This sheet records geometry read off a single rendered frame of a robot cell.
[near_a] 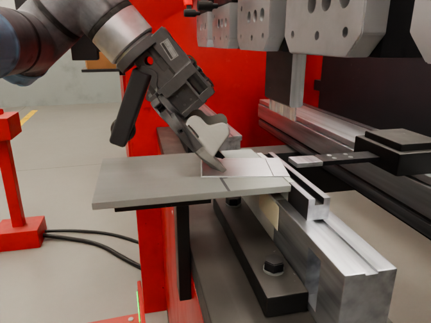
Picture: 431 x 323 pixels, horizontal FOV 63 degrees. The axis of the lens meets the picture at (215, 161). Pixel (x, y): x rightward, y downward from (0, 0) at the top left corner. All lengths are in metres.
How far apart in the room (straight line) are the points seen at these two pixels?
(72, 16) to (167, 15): 0.87
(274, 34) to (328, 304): 0.33
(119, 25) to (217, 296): 0.37
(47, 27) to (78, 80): 7.12
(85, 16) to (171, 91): 0.14
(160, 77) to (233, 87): 0.92
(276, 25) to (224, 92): 0.94
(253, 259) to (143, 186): 0.18
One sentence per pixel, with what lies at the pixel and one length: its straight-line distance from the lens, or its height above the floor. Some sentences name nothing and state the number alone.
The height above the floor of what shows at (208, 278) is 0.88.
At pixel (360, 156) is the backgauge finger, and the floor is 1.00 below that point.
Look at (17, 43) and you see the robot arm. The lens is 0.43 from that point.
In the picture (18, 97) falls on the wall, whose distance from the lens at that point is 7.84.
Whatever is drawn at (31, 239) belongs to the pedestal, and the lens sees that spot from 2.44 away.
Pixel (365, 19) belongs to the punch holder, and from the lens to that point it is 0.31.
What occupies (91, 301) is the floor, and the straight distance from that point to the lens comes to 1.93.
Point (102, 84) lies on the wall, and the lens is 7.62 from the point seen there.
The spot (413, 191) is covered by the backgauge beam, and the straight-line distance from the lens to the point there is 0.68.
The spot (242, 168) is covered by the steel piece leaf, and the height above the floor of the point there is 1.00.
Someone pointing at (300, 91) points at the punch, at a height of 1.12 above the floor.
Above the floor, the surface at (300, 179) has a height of 1.00.
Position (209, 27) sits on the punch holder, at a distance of 0.88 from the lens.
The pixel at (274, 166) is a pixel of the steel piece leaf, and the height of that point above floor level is 1.00.
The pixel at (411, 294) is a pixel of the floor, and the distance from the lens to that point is 2.11.
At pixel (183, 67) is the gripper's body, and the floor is 1.15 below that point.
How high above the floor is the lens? 1.19
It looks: 19 degrees down
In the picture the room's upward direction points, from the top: straight up
